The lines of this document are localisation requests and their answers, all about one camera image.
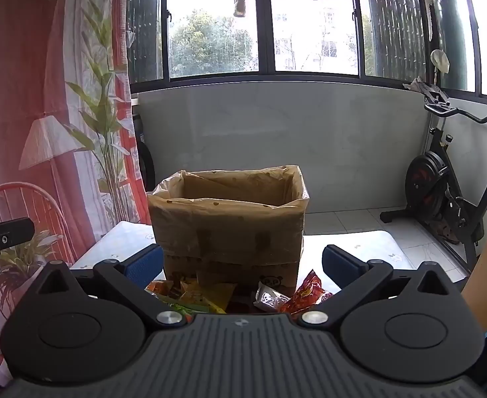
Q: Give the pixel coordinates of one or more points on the black framed window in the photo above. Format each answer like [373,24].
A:
[264,29]

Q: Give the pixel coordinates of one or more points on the red snack packet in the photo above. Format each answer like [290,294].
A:
[307,292]

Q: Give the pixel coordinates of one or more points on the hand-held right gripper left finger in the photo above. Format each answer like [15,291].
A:
[146,263]

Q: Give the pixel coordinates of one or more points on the printed red curtain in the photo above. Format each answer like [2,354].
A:
[19,70]

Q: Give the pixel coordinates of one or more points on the grey washing machine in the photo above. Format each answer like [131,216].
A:
[147,166]

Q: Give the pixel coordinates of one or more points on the yellow snack packet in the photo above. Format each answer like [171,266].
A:
[210,296]

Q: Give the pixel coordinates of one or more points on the small white hanging cloth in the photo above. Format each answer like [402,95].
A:
[129,38]

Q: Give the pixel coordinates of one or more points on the white hanging bag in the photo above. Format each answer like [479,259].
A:
[440,62]

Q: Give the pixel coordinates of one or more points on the black exercise bike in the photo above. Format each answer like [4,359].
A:
[428,182]

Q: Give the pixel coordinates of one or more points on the brown shoes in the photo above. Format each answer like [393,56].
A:
[446,234]

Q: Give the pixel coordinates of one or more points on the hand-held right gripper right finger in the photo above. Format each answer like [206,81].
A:
[341,263]

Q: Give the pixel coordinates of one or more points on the white crumpled cloth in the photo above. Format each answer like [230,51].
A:
[413,86]

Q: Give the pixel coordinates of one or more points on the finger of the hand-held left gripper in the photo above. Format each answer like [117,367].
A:
[13,232]

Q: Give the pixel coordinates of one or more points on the silver white snack packet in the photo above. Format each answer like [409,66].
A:
[270,298]

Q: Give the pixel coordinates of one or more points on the green snack packet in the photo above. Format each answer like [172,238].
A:
[181,309]

